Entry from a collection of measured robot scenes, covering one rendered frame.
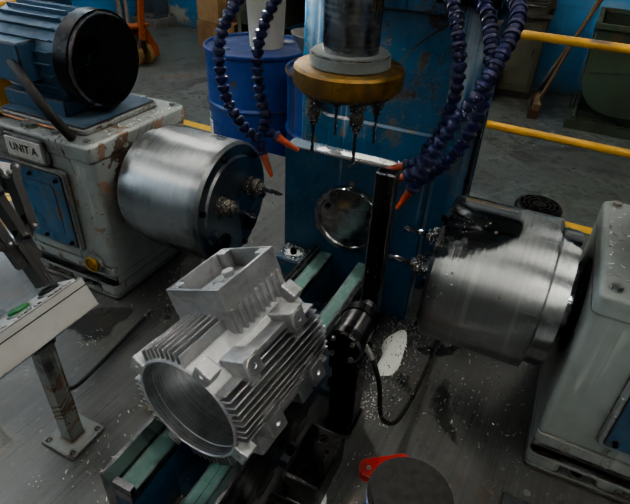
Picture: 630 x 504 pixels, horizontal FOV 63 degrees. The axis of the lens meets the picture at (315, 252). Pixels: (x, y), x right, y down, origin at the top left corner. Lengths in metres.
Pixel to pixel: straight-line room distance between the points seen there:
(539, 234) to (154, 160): 0.68
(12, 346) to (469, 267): 0.63
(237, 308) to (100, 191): 0.50
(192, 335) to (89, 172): 0.50
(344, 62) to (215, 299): 0.40
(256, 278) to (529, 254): 0.39
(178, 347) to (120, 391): 0.39
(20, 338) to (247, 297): 0.30
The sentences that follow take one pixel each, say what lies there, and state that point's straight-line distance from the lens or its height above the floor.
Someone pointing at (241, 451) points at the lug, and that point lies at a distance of 0.68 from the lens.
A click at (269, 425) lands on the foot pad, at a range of 0.67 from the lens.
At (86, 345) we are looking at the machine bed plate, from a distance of 1.14.
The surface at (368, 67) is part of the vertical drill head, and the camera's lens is 0.82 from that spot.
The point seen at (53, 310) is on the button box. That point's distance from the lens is 0.80.
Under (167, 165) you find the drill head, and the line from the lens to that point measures 1.00.
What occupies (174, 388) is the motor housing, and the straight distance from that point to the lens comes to 0.78.
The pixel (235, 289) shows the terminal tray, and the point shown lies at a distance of 0.67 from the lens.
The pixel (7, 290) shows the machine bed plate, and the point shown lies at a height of 0.80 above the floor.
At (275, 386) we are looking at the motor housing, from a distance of 0.68.
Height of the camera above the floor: 1.55
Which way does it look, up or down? 35 degrees down
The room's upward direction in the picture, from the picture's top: 3 degrees clockwise
